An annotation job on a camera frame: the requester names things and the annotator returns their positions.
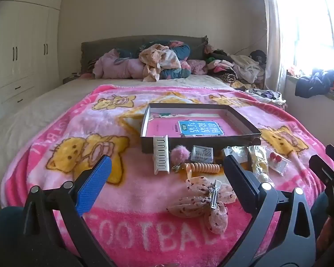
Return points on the silver earring packet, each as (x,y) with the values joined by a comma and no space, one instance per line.
(238,153)

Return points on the bed with beige sheet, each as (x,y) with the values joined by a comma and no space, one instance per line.
(44,100)

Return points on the person's leg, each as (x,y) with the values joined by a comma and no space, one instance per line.
(318,214)
(8,219)

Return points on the yellow pearl clip packet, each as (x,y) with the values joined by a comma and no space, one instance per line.
(257,161)

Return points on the small clear plastic box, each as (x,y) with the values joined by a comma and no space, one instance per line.
(201,154)

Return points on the dark blue floral duvet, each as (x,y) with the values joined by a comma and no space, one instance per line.
(175,73)

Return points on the pale pink quilt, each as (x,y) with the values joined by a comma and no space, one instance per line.
(114,68)

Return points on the mauve knitted blanket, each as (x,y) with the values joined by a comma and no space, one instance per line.
(196,66)

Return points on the beige floral cloth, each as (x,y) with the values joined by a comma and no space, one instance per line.
(156,58)

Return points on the cream built-in wardrobe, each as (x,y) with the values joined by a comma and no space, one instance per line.
(25,41)

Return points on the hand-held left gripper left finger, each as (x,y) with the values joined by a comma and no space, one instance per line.
(94,180)

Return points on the window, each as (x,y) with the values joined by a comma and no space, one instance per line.
(317,19)

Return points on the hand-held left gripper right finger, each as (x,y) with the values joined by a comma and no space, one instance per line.
(239,178)

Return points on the shallow grey cardboard box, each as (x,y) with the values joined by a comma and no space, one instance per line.
(200,141)

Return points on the cream curtain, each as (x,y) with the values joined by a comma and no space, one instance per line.
(275,33)

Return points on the person's right leg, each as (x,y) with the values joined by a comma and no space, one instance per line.
(318,214)

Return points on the white comb hair clip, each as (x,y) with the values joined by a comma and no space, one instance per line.
(161,155)

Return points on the pink book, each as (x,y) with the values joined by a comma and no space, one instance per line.
(161,128)

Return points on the pile of clothes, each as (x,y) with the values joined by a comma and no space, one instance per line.
(239,66)

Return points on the dark puffer jacket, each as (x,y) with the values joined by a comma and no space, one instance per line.
(311,84)

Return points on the small orange cloth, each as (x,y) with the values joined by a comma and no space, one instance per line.
(295,71)

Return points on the person's left leg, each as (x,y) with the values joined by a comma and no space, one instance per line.
(8,219)

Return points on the pink dotted bow hair clip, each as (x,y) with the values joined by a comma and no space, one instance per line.
(194,211)

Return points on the pink printed fleece blanket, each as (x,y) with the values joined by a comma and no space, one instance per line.
(128,194)

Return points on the red earring packet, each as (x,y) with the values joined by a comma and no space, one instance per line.
(277,162)

